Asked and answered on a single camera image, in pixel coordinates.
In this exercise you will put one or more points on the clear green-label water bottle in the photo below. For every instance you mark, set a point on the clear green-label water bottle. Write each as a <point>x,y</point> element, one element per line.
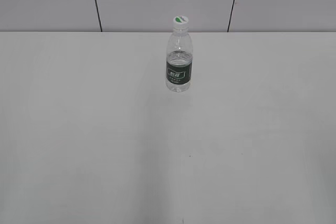
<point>179,58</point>

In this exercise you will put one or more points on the white green-logo bottle cap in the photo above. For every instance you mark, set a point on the white green-logo bottle cap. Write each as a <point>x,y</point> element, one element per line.
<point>180,22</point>

